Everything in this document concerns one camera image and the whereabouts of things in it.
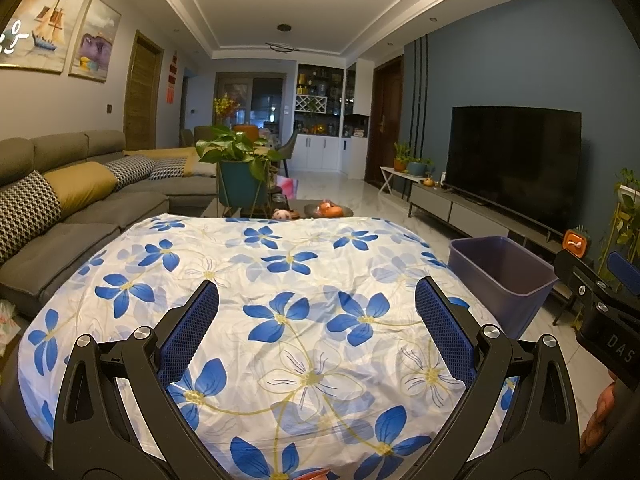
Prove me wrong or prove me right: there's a person's right hand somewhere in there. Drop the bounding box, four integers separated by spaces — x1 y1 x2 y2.
580 380 621 453

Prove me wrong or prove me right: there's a light wooden door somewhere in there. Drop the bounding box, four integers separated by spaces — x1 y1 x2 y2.
123 30 165 151

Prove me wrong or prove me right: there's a dark wooden door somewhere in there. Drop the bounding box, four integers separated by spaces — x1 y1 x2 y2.
364 55 405 183

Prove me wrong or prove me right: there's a red wall hanging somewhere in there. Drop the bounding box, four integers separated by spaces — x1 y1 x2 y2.
165 50 180 106

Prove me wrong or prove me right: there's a white plastic bag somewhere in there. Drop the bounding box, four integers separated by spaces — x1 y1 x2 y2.
0 300 23 356

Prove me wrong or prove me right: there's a yellow flower bouquet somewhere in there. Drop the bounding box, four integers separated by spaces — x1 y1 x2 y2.
212 95 241 118

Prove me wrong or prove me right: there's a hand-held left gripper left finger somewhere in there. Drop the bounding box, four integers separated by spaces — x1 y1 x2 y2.
52 279 236 480

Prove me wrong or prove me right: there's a grey plastic bin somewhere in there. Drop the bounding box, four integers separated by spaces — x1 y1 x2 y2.
447 236 559 341

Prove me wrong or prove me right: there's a white side table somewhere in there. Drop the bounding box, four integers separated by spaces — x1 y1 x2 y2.
380 165 426 196

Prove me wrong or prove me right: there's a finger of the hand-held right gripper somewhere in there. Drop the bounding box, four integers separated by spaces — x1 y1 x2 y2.
606 251 640 296
555 250 616 306

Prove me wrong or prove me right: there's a grey dining chair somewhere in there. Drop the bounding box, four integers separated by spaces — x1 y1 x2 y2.
277 132 300 178

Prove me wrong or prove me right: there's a dark coffee table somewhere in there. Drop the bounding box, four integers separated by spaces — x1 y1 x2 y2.
205 197 356 222

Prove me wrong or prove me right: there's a white display cabinet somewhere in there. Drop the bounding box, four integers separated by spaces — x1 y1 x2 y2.
292 62 371 171

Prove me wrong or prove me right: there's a large houndstooth cushion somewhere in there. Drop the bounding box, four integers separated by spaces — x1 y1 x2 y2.
0 170 63 266

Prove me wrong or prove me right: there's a potted plant in teal pot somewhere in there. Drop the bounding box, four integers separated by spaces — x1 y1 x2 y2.
195 125 283 211

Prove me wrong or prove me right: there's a grey television cabinet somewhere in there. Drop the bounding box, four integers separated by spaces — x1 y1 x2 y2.
409 182 596 261

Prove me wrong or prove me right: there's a sailboat wall painting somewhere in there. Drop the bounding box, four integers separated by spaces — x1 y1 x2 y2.
0 0 88 76

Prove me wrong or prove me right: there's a yellow cushion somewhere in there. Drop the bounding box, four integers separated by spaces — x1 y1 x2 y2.
44 162 118 216
182 152 218 177

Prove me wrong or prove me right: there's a black flat television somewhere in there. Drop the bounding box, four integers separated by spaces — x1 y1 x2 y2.
445 106 583 236

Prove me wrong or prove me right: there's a grey sectional sofa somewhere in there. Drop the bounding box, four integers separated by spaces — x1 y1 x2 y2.
0 130 221 318

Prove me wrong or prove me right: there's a purple wall painting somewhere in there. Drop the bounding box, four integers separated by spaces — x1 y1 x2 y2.
68 0 122 82

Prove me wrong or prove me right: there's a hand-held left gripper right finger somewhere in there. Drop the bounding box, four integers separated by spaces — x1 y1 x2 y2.
400 276 581 480

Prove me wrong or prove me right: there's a blue floral tablecloth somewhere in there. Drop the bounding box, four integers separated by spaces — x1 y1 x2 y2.
17 215 521 480

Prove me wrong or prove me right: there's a trailing green plant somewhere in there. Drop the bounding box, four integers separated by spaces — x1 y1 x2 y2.
602 167 640 261

